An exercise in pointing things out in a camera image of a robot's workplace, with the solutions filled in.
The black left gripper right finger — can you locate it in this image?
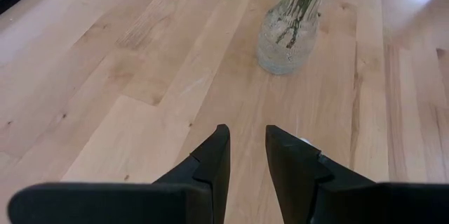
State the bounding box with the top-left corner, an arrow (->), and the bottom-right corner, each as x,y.
264,124 -> 449,224

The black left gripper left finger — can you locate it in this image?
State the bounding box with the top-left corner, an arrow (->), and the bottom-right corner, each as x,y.
6,124 -> 232,224

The clear glass vase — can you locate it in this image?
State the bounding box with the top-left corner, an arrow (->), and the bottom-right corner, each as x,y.
256,0 -> 344,76

